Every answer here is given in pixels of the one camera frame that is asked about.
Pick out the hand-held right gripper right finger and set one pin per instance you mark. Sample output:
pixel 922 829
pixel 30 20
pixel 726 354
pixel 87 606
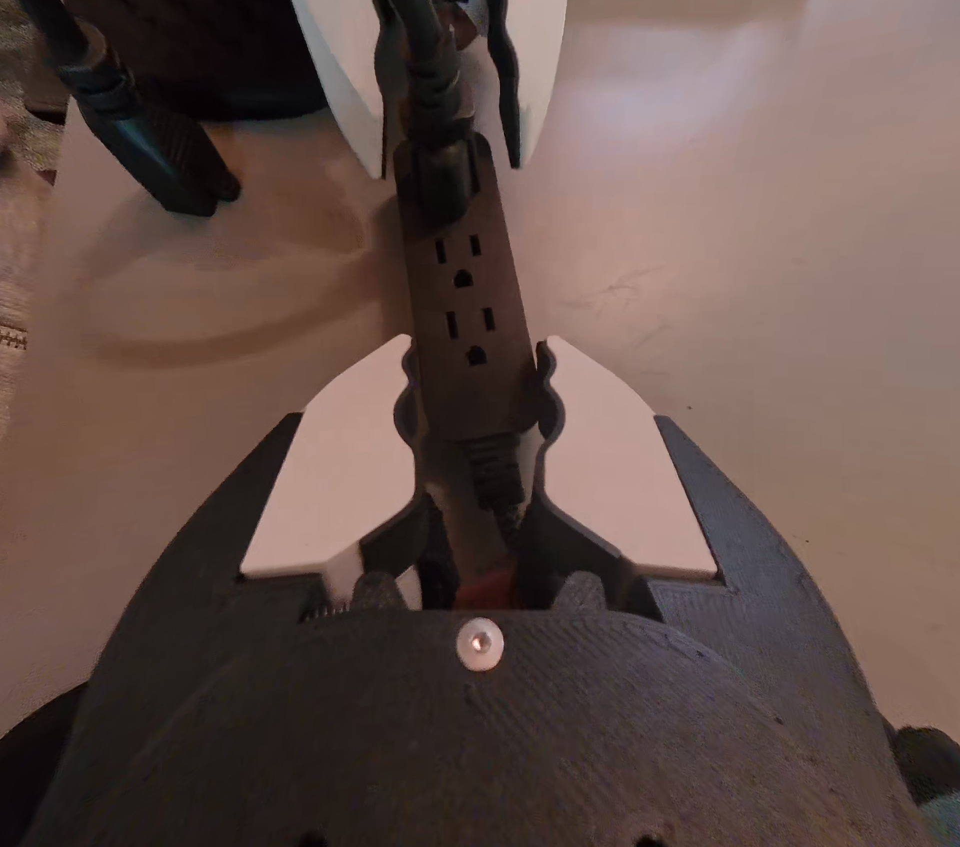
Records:
pixel 630 479

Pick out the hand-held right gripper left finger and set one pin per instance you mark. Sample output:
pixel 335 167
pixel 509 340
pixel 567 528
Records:
pixel 330 472

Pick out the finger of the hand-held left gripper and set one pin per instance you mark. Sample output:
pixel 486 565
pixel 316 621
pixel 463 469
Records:
pixel 337 52
pixel 536 22

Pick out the black power strip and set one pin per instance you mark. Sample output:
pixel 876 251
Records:
pixel 472 307

